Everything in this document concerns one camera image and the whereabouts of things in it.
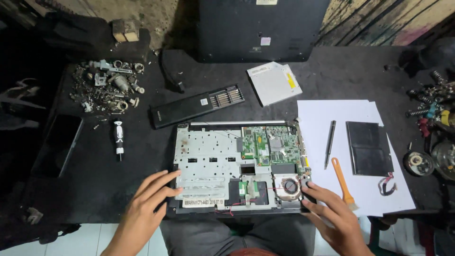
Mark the silver optical drive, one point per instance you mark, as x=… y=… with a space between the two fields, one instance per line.
x=273 y=83

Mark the black screwdriver bit case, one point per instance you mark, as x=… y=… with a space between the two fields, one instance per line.
x=192 y=106

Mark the black white screwdriver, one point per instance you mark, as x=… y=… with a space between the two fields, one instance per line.
x=118 y=137

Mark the round laptop cooling fan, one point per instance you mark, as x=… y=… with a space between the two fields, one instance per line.
x=289 y=186

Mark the small white plastic piece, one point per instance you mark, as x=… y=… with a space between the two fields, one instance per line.
x=34 y=215

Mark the black fabric pouch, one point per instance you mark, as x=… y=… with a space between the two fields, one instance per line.
x=172 y=71

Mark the grey pen screwdriver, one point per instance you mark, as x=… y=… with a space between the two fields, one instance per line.
x=330 y=144

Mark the grey trousers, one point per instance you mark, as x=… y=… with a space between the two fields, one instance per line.
x=220 y=236

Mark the round black metal part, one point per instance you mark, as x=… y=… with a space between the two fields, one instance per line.
x=418 y=163

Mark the pile of metal screws parts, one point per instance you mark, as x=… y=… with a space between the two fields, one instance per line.
x=106 y=87

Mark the laptop chassis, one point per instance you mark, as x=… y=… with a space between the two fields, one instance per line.
x=209 y=160

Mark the white paper sheets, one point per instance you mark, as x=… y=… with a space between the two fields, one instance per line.
x=316 y=142

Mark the person's right hand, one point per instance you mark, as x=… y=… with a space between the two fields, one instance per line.
x=336 y=218

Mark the heap of springs and tools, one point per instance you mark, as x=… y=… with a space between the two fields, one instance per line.
x=433 y=106

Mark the black flat laptop battery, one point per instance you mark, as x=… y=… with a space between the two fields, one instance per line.
x=369 y=147

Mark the wooden blocks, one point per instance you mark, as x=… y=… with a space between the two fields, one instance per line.
x=125 y=31

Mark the green laptop motherboard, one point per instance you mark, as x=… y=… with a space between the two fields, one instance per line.
x=273 y=147

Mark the round clear glass container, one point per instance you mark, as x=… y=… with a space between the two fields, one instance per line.
x=444 y=160

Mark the person's left hand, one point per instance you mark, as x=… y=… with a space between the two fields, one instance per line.
x=142 y=213

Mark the black laptop bottom cover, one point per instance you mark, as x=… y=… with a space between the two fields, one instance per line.
x=259 y=28

